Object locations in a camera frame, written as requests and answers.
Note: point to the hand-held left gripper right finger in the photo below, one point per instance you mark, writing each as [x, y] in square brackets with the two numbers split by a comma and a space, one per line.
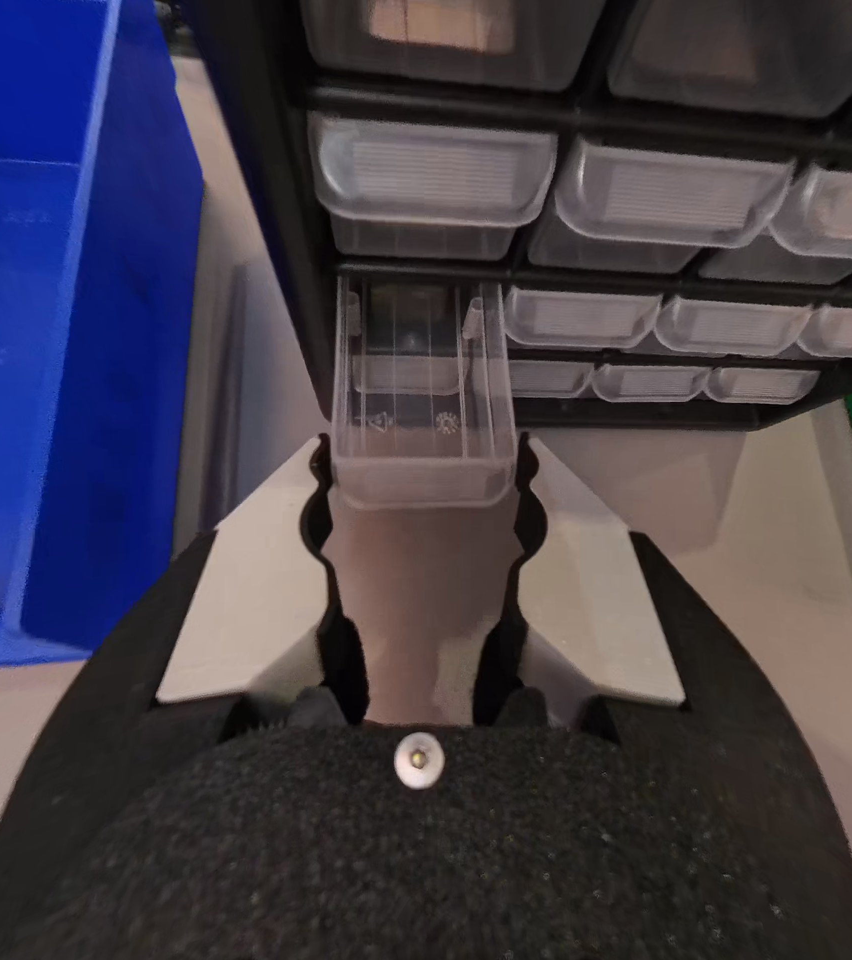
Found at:
[598, 600]

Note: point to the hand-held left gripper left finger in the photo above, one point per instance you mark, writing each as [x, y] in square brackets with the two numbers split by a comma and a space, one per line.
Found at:
[246, 600]

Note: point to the clear plastic drawer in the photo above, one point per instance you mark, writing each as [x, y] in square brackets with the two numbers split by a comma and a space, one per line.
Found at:
[418, 480]

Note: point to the blue plastic bin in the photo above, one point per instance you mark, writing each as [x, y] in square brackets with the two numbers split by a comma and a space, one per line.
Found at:
[21, 375]

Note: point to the black drawer cabinet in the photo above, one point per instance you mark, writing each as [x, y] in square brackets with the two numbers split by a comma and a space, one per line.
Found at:
[283, 150]

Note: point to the rows of clear cabinet drawers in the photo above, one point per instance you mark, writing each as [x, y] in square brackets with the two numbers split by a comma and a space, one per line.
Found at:
[665, 195]

